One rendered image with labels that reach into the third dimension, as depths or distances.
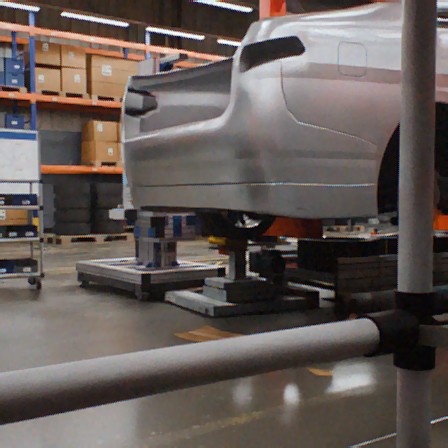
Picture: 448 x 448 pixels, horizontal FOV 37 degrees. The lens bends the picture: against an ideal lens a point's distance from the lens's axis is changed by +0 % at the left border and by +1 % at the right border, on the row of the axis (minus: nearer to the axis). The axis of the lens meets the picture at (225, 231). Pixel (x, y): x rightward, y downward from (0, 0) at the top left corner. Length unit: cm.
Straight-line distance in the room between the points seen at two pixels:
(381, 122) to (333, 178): 39
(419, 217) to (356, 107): 263
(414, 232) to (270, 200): 243
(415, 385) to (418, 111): 23
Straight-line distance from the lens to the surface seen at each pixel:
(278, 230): 541
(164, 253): 579
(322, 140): 305
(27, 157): 1100
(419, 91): 58
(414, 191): 57
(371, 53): 328
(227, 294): 481
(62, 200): 1222
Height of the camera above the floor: 84
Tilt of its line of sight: 3 degrees down
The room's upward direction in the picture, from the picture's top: straight up
